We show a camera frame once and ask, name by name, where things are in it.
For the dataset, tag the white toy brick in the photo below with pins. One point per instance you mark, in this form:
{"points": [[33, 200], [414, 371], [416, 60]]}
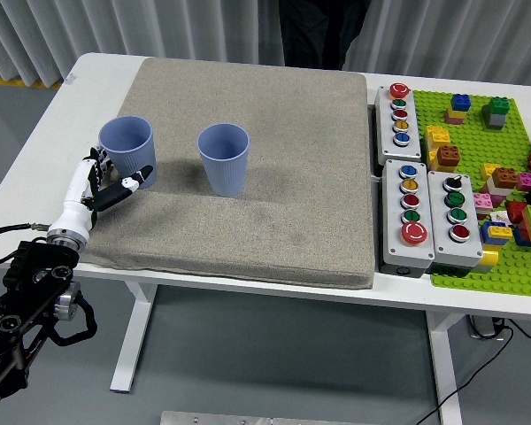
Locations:
{"points": [[500, 190]]}

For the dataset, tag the grey five-button control box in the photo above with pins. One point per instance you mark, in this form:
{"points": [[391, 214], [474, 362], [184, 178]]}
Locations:
{"points": [[394, 248], [396, 150]]}

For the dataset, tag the pink toy brick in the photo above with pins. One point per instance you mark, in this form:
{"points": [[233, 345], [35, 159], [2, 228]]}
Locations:
{"points": [[483, 201], [451, 119]]}

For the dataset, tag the blue ribbed cup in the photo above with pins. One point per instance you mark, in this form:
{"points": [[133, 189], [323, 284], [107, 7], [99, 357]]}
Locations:
{"points": [[225, 172], [133, 155]]}

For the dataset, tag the white printed toy tile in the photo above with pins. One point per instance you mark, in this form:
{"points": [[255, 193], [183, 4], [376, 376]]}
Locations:
{"points": [[499, 217]]}

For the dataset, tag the green toy brick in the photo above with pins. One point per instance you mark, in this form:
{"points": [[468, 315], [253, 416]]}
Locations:
{"points": [[498, 105]]}

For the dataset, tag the yellow round toy brick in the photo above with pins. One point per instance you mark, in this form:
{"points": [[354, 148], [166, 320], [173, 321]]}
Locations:
{"points": [[490, 259]]}

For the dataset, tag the grey toy brick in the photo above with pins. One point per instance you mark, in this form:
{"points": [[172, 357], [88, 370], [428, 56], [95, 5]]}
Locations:
{"points": [[496, 121]]}

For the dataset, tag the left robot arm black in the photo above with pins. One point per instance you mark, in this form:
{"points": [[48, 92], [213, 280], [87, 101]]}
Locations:
{"points": [[35, 265]]}

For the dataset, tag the blue toy brick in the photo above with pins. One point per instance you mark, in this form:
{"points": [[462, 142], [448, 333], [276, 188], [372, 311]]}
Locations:
{"points": [[461, 102], [487, 234], [521, 239]]}

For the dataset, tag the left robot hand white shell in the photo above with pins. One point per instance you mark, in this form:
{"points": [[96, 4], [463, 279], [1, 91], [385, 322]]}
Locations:
{"points": [[77, 190]]}

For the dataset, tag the green toy baseplate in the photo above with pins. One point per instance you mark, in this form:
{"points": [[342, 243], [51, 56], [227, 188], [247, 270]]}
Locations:
{"points": [[473, 137]]}

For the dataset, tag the grey selector switch control box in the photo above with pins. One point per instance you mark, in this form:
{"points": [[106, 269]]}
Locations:
{"points": [[442, 248]]}

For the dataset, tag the person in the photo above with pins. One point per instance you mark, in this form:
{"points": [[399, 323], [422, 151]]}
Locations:
{"points": [[318, 31]]}

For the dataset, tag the yellow floor tape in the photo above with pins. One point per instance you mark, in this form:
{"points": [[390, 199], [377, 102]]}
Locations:
{"points": [[9, 82]]}

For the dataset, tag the white curtain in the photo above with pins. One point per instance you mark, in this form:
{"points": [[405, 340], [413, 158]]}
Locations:
{"points": [[115, 26]]}

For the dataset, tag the red toy brick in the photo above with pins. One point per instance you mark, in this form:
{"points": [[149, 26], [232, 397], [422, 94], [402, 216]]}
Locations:
{"points": [[515, 211]]}

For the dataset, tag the white table leg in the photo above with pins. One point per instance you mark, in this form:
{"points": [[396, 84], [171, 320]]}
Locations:
{"points": [[133, 336], [444, 367]]}

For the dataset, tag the magenta toy brick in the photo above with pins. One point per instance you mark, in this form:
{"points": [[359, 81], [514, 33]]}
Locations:
{"points": [[526, 181]]}

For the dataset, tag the brown toy brick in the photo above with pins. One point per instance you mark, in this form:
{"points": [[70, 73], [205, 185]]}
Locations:
{"points": [[504, 177], [448, 156]]}

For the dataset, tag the grey-brown mat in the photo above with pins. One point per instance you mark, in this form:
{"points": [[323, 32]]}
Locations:
{"points": [[256, 199]]}

